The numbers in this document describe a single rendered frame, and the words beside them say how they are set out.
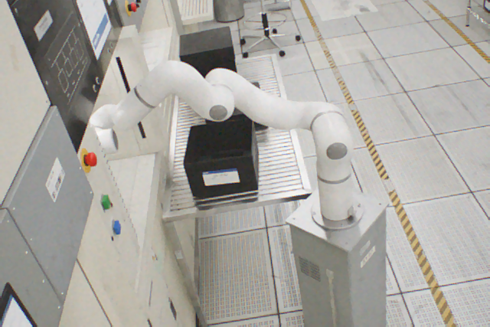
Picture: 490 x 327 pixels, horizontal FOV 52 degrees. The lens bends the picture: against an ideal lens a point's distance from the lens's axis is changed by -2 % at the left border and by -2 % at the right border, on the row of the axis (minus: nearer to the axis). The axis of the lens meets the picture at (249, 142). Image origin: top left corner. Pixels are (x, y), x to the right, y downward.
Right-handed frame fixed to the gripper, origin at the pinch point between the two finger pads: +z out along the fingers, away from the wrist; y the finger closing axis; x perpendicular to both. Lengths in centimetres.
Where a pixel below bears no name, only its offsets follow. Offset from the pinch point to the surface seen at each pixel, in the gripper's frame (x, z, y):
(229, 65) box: -31, -75, 102
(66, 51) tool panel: 39, -32, -15
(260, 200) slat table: -45, -75, 8
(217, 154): -42, -61, 41
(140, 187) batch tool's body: -34.4, -29.2, 18.2
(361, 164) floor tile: -121, -145, 109
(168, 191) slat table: -45, -38, 26
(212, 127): -30, -61, 44
